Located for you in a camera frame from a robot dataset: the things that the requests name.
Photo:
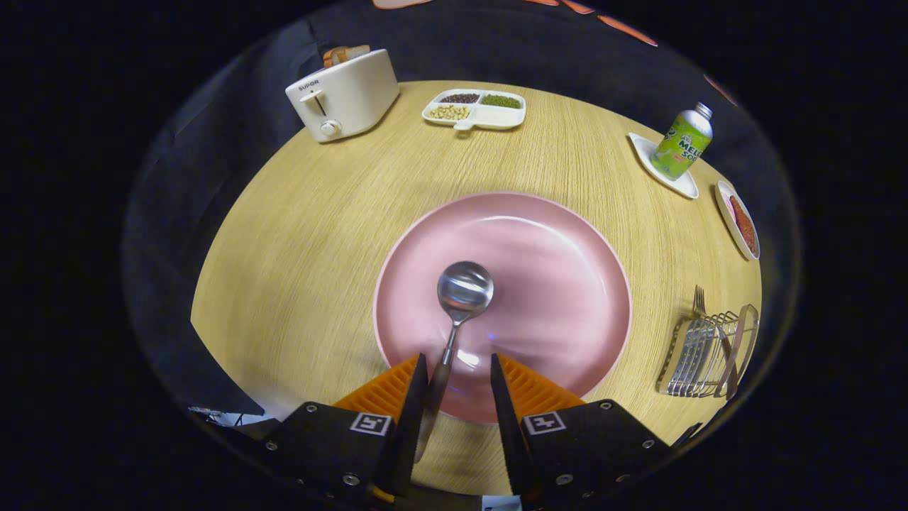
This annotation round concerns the toasted bread slices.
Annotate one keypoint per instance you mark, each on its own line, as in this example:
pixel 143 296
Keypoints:
pixel 344 55

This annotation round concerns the perforated metal basket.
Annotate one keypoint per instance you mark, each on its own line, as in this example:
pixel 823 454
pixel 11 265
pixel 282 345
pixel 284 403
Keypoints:
pixel 691 362

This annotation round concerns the pink round plate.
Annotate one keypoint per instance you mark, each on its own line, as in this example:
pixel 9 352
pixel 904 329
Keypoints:
pixel 539 284

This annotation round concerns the pile of green beans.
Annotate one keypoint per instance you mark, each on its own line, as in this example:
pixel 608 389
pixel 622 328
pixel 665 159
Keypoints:
pixel 501 101

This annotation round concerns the white toaster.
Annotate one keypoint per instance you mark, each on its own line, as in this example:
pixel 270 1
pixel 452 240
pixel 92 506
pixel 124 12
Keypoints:
pixel 355 92

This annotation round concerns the pile of yellow soybeans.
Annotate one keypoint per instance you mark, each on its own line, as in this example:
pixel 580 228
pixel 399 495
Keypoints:
pixel 449 112

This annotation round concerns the brown meat piece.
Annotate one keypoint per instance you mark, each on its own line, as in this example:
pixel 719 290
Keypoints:
pixel 743 223

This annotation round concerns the white oval plate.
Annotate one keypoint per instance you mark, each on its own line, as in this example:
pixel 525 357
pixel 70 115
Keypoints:
pixel 727 220

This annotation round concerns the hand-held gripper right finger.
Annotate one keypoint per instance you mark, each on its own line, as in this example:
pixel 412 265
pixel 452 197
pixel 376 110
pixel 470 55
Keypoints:
pixel 505 426

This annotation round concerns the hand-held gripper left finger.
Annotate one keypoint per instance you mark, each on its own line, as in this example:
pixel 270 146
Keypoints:
pixel 411 426

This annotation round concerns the green soda bottle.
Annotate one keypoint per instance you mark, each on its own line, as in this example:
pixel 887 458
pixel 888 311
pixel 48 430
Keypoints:
pixel 681 145

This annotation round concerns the white square coaster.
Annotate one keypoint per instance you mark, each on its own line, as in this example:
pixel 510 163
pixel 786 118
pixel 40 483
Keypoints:
pixel 642 152

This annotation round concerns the pile of dark red beans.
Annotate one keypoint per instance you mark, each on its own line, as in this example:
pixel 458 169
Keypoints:
pixel 460 98

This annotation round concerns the white divided dish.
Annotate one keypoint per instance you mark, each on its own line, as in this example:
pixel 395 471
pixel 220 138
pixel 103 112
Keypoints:
pixel 496 119

